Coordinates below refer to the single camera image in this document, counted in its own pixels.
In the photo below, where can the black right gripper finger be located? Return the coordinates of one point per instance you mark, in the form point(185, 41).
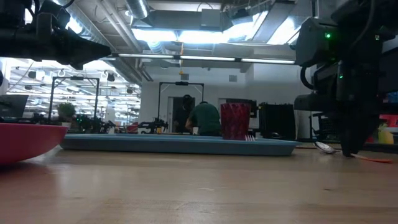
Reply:
point(365, 127)
point(348, 130)

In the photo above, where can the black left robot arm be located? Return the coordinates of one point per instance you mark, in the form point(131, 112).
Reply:
point(15, 40)

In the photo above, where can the black stand frame with camera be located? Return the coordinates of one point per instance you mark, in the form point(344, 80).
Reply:
point(182, 83)

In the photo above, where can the dark red patterned cup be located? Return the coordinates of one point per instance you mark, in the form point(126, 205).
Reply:
point(235, 121)

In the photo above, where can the pink round plate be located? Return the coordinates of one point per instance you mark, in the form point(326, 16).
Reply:
point(25, 140)

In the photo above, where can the long LED light bar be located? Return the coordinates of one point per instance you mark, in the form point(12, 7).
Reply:
point(205, 58)

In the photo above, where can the black computer monitor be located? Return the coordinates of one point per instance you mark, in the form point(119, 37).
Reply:
point(14, 105)

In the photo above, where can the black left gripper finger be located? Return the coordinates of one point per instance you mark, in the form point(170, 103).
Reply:
point(94, 51)

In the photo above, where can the black metal stand frame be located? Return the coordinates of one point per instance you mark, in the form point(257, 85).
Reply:
point(74, 78)

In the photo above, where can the yellow green bottle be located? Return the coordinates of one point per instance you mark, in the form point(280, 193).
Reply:
point(386, 137)

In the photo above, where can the black cabinet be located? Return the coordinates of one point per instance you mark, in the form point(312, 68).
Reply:
point(276, 121)

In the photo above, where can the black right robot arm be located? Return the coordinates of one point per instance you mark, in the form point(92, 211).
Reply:
point(357, 25)

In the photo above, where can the blue plastic tray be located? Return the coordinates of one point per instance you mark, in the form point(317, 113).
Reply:
point(174, 146)

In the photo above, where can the black background robot arm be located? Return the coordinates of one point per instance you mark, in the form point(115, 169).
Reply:
point(154, 125)

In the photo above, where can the grey ceiling box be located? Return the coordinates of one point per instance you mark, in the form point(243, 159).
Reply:
point(211, 18)

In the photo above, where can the green plant in white pot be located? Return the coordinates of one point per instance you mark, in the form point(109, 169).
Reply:
point(66, 112)

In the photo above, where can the olive green rectangular pad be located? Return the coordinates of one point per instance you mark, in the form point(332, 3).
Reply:
point(306, 147)

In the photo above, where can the person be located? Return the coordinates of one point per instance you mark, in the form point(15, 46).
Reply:
point(205, 119)
point(183, 115)

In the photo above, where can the black aluminium table frame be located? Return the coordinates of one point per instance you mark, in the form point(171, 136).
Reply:
point(388, 148)

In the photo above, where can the grey wall vent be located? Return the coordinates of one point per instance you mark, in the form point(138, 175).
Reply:
point(233, 78)
point(184, 76)

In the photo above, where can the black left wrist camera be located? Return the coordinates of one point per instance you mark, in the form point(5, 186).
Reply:
point(49, 15)

